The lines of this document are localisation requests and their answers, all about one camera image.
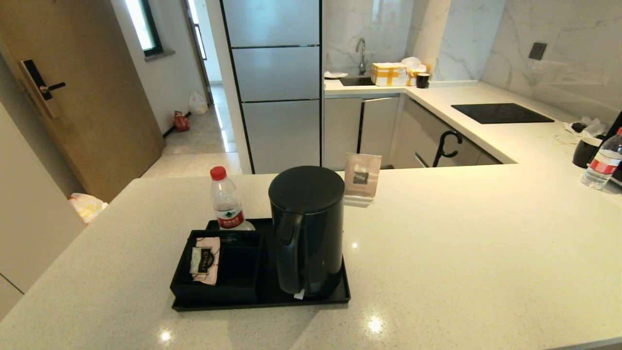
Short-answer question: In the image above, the black hook handle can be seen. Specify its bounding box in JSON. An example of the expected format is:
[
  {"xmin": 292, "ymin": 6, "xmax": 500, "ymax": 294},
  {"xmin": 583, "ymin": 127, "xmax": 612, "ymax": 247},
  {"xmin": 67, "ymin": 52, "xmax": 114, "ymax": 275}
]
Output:
[{"xmin": 432, "ymin": 130, "xmax": 463, "ymax": 168}]

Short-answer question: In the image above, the chrome faucet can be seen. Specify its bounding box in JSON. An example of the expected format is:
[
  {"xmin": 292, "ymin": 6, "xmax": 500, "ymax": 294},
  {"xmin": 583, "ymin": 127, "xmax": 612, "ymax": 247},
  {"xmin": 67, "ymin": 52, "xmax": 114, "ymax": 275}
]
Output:
[{"xmin": 355, "ymin": 38, "xmax": 367, "ymax": 75}]

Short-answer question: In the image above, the QR code sign stand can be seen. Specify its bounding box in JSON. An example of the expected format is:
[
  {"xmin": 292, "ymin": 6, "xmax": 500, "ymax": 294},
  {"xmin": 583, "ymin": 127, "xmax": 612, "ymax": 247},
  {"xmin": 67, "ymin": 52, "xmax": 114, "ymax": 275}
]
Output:
[{"xmin": 343, "ymin": 153, "xmax": 383, "ymax": 208}]

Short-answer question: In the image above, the black electric kettle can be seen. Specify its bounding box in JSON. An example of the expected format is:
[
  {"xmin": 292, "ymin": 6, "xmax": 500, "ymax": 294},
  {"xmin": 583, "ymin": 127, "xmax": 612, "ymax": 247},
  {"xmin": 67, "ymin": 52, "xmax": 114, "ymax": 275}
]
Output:
[{"xmin": 268, "ymin": 166, "xmax": 346, "ymax": 298}]

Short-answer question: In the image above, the dark framed window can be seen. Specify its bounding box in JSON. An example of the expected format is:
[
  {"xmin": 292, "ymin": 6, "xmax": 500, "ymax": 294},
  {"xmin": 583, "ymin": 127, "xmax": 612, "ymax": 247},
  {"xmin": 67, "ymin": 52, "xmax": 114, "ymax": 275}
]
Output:
[{"xmin": 124, "ymin": 0, "xmax": 164, "ymax": 56}]

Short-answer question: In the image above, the clear plastic water bottle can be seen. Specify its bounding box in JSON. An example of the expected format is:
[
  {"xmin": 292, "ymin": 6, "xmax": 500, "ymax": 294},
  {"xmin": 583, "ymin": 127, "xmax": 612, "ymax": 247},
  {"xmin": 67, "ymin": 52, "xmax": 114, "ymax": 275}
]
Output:
[
  {"xmin": 210, "ymin": 166, "xmax": 256, "ymax": 231},
  {"xmin": 581, "ymin": 127, "xmax": 622, "ymax": 190}
]

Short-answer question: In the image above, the large yellow taped box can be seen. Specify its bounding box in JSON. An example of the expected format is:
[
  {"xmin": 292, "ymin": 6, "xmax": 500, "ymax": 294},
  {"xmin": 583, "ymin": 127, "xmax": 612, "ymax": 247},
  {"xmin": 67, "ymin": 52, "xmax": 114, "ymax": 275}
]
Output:
[{"xmin": 371, "ymin": 62, "xmax": 410, "ymax": 87}]

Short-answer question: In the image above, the brown wooden door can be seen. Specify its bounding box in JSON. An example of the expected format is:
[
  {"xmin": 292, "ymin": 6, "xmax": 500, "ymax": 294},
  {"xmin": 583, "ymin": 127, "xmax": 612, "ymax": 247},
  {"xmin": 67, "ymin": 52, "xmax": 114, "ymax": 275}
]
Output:
[{"xmin": 0, "ymin": 0, "xmax": 167, "ymax": 203}]

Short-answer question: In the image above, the black compartment box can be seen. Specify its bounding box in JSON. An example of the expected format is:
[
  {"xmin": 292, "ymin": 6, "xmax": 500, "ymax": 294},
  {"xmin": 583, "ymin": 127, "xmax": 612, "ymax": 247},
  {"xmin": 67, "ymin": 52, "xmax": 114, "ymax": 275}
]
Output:
[{"xmin": 170, "ymin": 229, "xmax": 265, "ymax": 303}]

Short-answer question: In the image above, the grey cabinet door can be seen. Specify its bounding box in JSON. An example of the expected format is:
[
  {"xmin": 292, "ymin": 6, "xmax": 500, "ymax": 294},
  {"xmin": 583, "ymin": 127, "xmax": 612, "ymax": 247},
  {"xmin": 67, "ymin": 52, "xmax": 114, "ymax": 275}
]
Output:
[
  {"xmin": 361, "ymin": 96, "xmax": 400, "ymax": 168},
  {"xmin": 324, "ymin": 97, "xmax": 363, "ymax": 171}
]

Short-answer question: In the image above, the grey drawer cabinet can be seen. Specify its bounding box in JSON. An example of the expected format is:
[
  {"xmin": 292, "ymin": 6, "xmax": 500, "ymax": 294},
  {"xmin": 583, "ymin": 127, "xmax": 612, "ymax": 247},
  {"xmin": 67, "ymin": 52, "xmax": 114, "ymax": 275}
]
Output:
[{"xmin": 391, "ymin": 95, "xmax": 503, "ymax": 169}]

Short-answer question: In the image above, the black mug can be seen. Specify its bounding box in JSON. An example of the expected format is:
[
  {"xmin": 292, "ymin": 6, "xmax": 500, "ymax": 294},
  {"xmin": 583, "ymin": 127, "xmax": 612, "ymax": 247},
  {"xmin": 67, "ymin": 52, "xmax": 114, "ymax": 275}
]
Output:
[{"xmin": 572, "ymin": 137, "xmax": 604, "ymax": 169}]

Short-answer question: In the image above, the kitchen sink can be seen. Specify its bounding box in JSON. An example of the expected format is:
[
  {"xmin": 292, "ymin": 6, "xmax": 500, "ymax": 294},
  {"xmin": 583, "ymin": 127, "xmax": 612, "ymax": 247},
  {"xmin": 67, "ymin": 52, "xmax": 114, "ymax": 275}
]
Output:
[{"xmin": 339, "ymin": 75, "xmax": 376, "ymax": 87}]

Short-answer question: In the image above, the silver refrigerator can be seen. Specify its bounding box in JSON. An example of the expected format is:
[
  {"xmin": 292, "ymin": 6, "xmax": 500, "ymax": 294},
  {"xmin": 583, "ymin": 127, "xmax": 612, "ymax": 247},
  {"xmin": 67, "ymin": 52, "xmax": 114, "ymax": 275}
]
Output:
[{"xmin": 220, "ymin": 0, "xmax": 324, "ymax": 175}]

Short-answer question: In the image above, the black induction cooktop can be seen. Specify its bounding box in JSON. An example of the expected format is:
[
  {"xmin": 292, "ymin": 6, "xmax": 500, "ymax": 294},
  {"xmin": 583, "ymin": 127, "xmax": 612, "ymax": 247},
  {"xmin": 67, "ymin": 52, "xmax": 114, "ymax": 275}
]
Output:
[{"xmin": 451, "ymin": 103, "xmax": 555, "ymax": 124}]

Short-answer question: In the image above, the pink tea bag packet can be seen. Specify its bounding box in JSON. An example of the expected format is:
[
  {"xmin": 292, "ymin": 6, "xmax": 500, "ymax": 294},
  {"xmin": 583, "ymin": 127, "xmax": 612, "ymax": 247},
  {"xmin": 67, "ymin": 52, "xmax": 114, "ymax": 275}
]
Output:
[{"xmin": 189, "ymin": 237, "xmax": 221, "ymax": 286}]

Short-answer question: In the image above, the black door lock handle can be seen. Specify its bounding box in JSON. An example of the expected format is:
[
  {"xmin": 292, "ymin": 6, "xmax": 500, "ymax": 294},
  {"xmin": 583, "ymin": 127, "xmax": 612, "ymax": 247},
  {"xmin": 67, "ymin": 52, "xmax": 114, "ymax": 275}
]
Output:
[{"xmin": 19, "ymin": 59, "xmax": 66, "ymax": 102}]

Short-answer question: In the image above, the white yellow plastic bag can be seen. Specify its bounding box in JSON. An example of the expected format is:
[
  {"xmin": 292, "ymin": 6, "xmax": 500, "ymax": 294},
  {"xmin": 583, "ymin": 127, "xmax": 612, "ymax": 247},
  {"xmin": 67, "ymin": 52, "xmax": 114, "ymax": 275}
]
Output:
[{"xmin": 69, "ymin": 193, "xmax": 108, "ymax": 224}]

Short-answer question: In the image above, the crumpled clear plastic wrap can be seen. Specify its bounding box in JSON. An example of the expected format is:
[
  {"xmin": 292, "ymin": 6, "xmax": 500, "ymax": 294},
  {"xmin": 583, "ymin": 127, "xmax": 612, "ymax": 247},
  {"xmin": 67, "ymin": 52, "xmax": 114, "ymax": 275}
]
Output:
[{"xmin": 564, "ymin": 116, "xmax": 608, "ymax": 138}]

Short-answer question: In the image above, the black serving tray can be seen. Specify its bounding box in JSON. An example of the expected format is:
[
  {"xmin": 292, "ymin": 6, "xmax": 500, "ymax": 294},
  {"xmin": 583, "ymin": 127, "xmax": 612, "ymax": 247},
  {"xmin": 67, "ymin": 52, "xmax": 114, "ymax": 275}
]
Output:
[{"xmin": 170, "ymin": 218, "xmax": 351, "ymax": 312}]

